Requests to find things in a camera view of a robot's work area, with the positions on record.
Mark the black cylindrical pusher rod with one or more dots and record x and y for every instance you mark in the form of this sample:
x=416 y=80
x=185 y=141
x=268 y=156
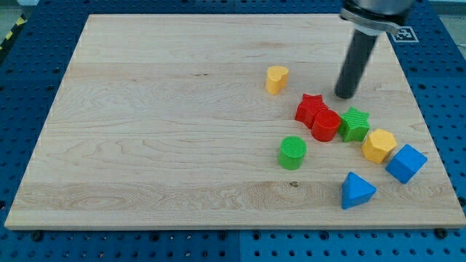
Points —
x=358 y=54

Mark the red star block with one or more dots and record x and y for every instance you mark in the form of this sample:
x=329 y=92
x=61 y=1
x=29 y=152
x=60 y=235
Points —
x=308 y=108

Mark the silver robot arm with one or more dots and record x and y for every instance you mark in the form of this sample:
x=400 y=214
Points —
x=370 y=19

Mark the green star block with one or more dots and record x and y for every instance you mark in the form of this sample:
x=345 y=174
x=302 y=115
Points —
x=354 y=125

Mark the fiducial marker tag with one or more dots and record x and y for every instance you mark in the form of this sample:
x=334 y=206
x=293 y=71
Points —
x=405 y=35

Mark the red cylinder block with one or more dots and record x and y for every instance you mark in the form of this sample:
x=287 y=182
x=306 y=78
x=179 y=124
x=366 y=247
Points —
x=326 y=125

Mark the yellow heart block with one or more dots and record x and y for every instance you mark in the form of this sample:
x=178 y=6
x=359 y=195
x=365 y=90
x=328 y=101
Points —
x=276 y=79

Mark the yellow hexagon block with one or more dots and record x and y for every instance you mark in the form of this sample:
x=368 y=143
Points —
x=379 y=145

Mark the green cylinder block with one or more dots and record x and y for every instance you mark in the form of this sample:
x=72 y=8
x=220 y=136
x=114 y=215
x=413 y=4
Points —
x=292 y=152

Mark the blue cube block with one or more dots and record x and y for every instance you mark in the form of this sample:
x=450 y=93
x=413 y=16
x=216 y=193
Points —
x=406 y=163

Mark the blue triangle block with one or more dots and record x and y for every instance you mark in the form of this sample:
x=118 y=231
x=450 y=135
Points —
x=356 y=191

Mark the wooden board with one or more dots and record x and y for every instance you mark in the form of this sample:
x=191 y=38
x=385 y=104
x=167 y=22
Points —
x=164 y=122

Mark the yellow black hazard tape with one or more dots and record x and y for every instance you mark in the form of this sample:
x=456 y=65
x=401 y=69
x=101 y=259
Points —
x=13 y=33

